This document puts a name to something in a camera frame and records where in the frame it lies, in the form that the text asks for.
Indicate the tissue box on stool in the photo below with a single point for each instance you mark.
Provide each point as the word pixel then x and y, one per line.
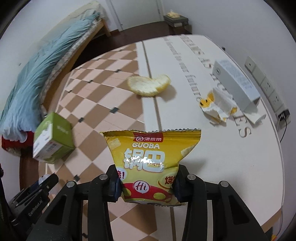
pixel 175 20

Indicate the checkered table cloth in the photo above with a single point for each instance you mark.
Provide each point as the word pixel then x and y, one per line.
pixel 95 97

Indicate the red bed sheet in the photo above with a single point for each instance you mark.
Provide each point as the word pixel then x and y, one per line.
pixel 16 147

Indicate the grey white carton box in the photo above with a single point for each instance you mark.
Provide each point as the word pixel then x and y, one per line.
pixel 241 88

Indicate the wooden bed frame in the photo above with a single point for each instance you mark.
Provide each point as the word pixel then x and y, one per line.
pixel 65 64

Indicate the light blue duvet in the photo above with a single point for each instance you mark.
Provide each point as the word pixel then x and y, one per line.
pixel 22 112

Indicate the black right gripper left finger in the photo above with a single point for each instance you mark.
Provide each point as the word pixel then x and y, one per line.
pixel 62 220

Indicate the crumpled white yellow wrapper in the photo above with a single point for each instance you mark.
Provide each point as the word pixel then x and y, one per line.
pixel 219 105

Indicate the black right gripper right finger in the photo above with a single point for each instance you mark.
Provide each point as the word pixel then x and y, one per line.
pixel 232 219

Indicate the yellow Guoba snack bag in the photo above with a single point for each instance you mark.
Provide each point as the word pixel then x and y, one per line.
pixel 147 162

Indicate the yellow pomelo peel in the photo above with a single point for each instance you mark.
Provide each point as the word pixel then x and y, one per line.
pixel 148 87

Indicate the white wall power strip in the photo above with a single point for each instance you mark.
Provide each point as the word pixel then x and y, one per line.
pixel 269 89

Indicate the green white medicine box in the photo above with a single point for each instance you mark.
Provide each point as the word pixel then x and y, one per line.
pixel 53 139

